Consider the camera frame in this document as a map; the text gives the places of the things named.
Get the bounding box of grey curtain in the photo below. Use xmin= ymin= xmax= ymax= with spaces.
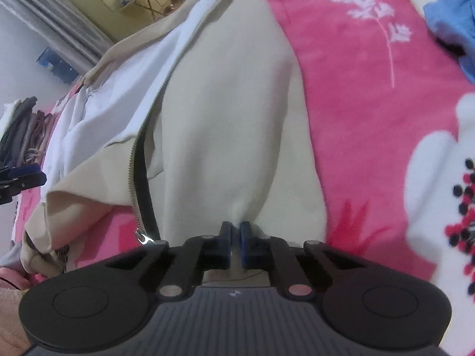
xmin=0 ymin=0 xmax=113 ymax=75

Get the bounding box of pink floral blanket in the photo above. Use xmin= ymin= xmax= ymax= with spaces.
xmin=11 ymin=0 xmax=475 ymax=356

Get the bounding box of blue garment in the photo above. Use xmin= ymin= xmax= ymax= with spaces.
xmin=423 ymin=0 xmax=475 ymax=57

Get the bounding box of peach pink cloth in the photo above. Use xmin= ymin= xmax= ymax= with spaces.
xmin=0 ymin=265 xmax=35 ymax=356

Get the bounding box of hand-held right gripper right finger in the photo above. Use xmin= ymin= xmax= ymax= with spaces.
xmin=239 ymin=221 xmax=372 ymax=301

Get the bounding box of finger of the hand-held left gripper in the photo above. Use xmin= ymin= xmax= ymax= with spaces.
xmin=0 ymin=164 xmax=41 ymax=179
xmin=0 ymin=172 xmax=47 ymax=205

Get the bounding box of beige zip jacket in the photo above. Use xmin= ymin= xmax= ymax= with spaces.
xmin=20 ymin=0 xmax=329 ymax=279

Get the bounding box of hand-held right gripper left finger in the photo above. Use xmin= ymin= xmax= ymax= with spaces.
xmin=104 ymin=222 xmax=233 ymax=301

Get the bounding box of blue water dispenser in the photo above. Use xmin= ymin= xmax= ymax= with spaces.
xmin=36 ymin=47 xmax=77 ymax=83

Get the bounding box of stack of folded clothes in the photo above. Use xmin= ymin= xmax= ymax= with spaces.
xmin=0 ymin=96 xmax=56 ymax=168

